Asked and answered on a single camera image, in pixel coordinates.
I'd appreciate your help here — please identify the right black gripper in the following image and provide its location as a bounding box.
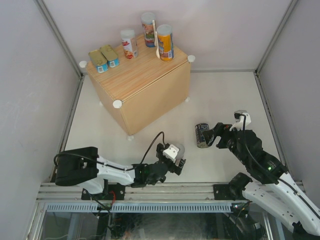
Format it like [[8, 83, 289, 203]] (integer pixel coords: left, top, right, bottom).
[[202, 122, 249, 166]]

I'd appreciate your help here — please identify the dark navy cylindrical can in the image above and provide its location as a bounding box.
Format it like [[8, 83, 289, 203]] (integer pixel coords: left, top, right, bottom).
[[194, 123, 210, 149]]

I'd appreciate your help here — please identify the blue vegetable cylindrical can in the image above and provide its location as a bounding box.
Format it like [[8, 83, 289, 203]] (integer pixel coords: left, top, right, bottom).
[[156, 24, 174, 62]]

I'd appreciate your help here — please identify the red white can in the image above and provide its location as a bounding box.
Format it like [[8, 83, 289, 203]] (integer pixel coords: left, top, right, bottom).
[[174, 143, 185, 160], [120, 29, 138, 59]]

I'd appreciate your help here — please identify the gold rectangular tin can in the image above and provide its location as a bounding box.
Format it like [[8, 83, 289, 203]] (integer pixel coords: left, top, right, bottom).
[[99, 44, 120, 68]]

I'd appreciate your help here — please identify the orange yellow cylindrical can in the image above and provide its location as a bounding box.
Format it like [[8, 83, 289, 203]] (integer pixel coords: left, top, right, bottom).
[[140, 12, 156, 48]]

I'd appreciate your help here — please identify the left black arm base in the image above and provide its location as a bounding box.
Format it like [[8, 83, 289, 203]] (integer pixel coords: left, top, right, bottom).
[[92, 184, 126, 201]]

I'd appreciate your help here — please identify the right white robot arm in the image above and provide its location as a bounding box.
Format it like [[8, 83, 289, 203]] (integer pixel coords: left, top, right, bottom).
[[202, 122, 320, 240]]

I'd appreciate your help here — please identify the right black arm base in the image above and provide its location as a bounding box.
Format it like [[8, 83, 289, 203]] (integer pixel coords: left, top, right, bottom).
[[213, 184, 246, 201]]

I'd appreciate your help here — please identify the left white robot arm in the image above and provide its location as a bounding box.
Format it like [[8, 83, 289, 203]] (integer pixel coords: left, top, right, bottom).
[[53, 143, 186, 200]]

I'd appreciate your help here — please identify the wooden cube counter box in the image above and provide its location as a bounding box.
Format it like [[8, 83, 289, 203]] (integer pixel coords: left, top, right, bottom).
[[86, 35, 191, 136]]

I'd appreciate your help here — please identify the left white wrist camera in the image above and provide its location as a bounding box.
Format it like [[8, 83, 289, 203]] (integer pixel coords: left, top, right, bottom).
[[162, 144, 181, 162]]

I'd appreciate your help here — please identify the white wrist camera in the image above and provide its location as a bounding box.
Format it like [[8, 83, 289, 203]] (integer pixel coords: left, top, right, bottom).
[[162, 144, 181, 162], [229, 110, 251, 132]]

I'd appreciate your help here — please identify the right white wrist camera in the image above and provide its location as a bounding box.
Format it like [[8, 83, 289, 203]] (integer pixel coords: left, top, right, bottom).
[[229, 110, 251, 132]]

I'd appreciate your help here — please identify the blue slotted cable duct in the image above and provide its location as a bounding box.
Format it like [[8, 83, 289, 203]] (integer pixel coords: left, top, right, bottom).
[[46, 202, 233, 213]]

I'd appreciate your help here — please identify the right black camera cable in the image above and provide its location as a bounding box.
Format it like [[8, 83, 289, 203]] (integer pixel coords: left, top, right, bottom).
[[234, 113, 320, 208]]

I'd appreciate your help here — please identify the black camera cable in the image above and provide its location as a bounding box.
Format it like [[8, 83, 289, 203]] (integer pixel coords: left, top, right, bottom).
[[234, 113, 320, 208], [53, 131, 167, 173]]

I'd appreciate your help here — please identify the left black camera cable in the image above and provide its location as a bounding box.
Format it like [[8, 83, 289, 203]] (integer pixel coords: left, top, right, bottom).
[[53, 131, 167, 173]]

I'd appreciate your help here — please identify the aluminium rail frame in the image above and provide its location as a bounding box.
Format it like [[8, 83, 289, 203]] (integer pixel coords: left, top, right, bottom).
[[34, 181, 308, 201]]

